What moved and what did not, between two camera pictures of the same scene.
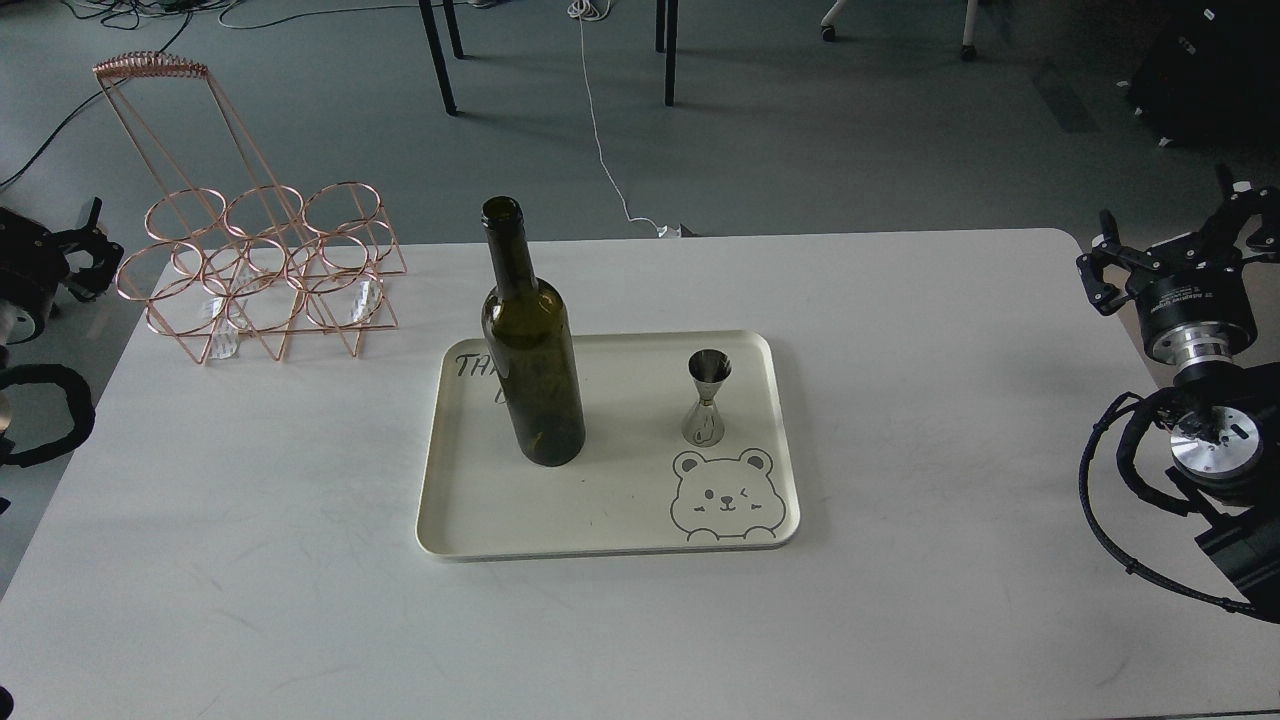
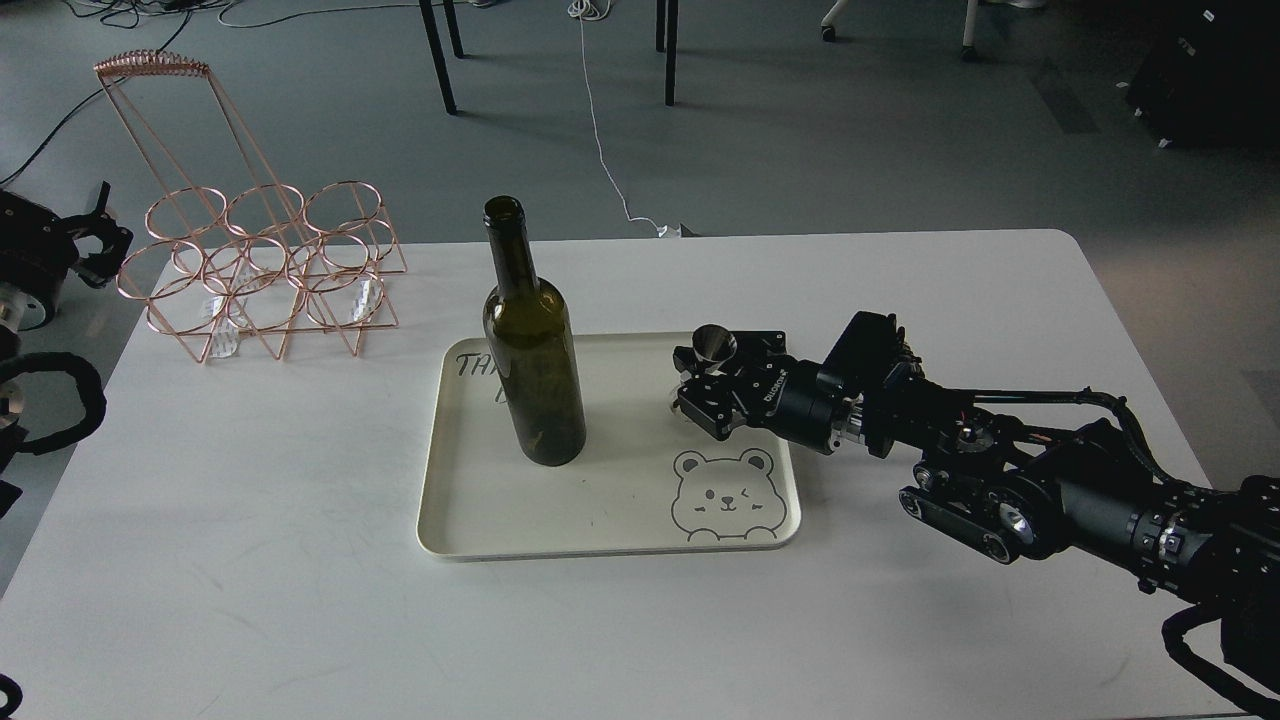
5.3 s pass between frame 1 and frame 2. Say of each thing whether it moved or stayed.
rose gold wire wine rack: stayed
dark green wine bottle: stayed
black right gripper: moved
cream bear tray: stayed
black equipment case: stayed
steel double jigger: moved
